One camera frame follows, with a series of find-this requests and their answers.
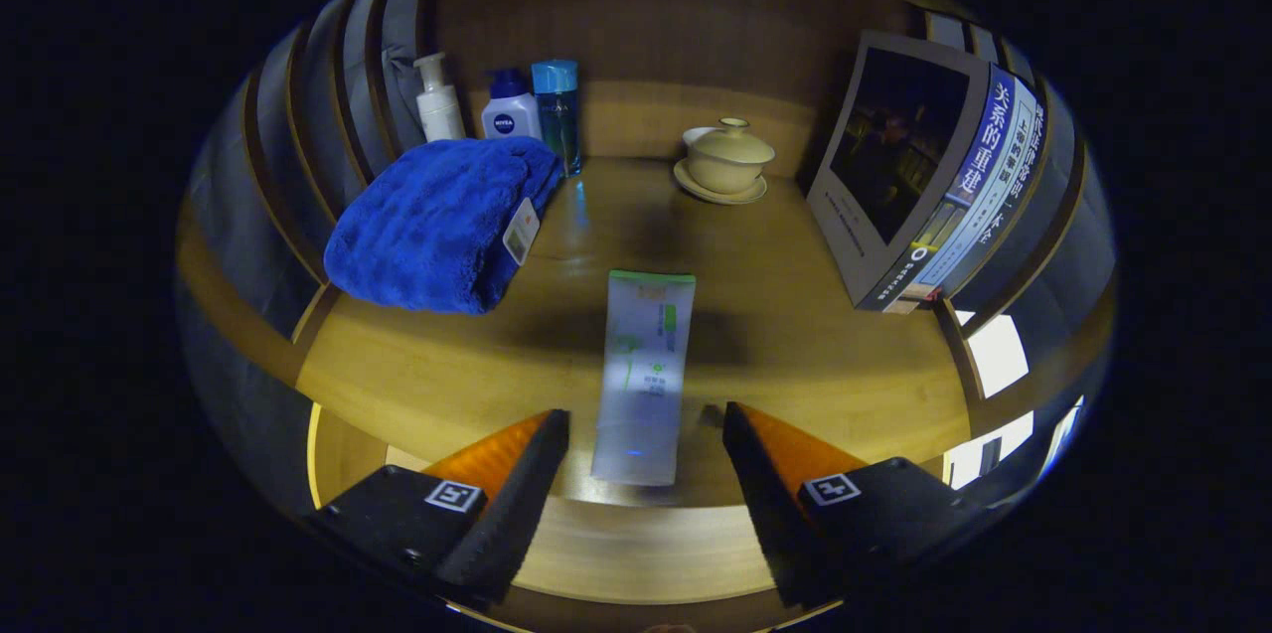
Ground book with grey spine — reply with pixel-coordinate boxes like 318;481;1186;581
934;101;1042;301

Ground white tube with green cap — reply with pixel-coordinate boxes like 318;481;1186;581
591;269;697;487

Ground wooden cabinet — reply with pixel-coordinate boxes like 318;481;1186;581
179;0;1114;515

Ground beige lidded teacup with saucer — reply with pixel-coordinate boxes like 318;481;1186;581
674;117;776;206

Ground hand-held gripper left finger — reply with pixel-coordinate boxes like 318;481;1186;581
303;409;570;609

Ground blue towel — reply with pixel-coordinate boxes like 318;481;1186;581
324;136;565;316

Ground white pump bottle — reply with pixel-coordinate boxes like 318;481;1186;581
413;53;467;143

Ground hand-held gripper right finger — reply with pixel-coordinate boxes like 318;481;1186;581
722;401;985;609

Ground wooden countertop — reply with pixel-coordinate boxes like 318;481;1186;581
293;156;970;515

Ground book with blue spine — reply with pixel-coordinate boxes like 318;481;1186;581
807;30;1017;313

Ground white bottle with blue cap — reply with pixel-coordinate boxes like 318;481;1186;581
481;69;544;141

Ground blue translucent bottle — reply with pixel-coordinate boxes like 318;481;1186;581
531;60;584;179

